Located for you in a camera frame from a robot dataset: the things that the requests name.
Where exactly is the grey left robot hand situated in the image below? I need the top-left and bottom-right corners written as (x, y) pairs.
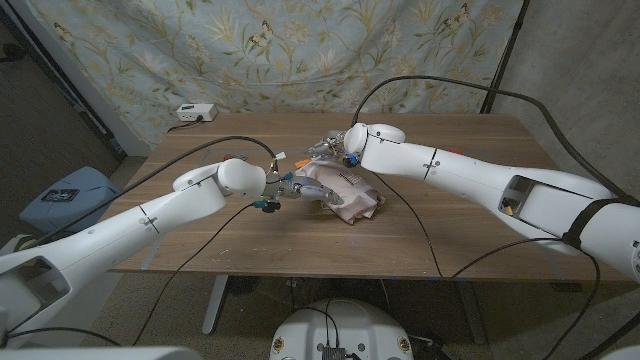
top-left (264, 172), bottom-right (346, 207)

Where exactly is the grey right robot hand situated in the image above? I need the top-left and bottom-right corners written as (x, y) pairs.
top-left (307, 129), bottom-right (359, 164)

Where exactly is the beige orange patterned cloth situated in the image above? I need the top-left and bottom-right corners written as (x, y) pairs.
top-left (293, 155), bottom-right (386, 225)

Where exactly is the floral printed backdrop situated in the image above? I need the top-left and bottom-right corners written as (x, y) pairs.
top-left (27, 0), bottom-right (524, 151)

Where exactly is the white power box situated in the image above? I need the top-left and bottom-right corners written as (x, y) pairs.
top-left (175, 103), bottom-right (219, 123)

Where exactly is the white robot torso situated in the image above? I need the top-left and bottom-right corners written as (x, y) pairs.
top-left (268, 298), bottom-right (415, 360)

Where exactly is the white table leg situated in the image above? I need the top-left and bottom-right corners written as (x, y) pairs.
top-left (201, 274), bottom-right (230, 336)

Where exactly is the black backdrop stand pole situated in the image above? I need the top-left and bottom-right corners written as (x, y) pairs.
top-left (479, 0), bottom-right (531, 115)

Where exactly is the dark grey table leg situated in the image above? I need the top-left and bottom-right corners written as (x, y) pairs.
top-left (457, 279), bottom-right (489, 346)

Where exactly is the blue storage box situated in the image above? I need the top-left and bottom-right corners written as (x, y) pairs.
top-left (18, 166), bottom-right (121, 236)

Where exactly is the grey perforated partition panel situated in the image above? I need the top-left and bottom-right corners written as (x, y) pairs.
top-left (0, 4), bottom-right (129, 251)

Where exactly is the small black fixture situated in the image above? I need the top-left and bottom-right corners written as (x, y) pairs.
top-left (0, 43), bottom-right (29, 64)

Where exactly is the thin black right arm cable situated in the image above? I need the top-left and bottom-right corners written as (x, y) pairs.
top-left (342, 154), bottom-right (601, 360)

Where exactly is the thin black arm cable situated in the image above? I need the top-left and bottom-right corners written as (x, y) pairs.
top-left (342, 154), bottom-right (601, 360)
top-left (2, 198), bottom-right (281, 347)

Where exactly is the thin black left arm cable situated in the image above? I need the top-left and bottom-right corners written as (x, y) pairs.
top-left (2, 198), bottom-right (281, 347)

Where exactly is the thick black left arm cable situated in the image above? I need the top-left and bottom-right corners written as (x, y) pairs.
top-left (27, 135), bottom-right (279, 249)

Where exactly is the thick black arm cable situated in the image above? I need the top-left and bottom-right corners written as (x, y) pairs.
top-left (27, 135), bottom-right (279, 249)
top-left (350, 74), bottom-right (640, 360)

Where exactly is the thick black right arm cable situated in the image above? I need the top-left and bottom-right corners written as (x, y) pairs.
top-left (350, 74), bottom-right (640, 360)

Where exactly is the black torso cable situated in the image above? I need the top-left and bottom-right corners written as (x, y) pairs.
top-left (298, 298), bottom-right (342, 351)

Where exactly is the black power box cable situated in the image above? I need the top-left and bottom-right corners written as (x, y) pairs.
top-left (166, 115), bottom-right (205, 134)

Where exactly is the black right arm strap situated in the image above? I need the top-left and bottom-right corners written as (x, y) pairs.
top-left (562, 196), bottom-right (640, 251)

